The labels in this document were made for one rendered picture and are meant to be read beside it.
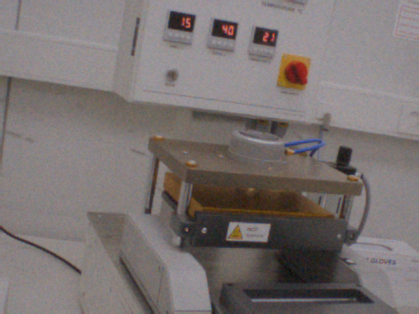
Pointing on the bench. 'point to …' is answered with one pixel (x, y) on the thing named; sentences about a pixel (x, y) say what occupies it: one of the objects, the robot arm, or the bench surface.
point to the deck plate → (109, 237)
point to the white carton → (391, 259)
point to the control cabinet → (223, 64)
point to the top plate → (253, 164)
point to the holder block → (301, 299)
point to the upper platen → (242, 200)
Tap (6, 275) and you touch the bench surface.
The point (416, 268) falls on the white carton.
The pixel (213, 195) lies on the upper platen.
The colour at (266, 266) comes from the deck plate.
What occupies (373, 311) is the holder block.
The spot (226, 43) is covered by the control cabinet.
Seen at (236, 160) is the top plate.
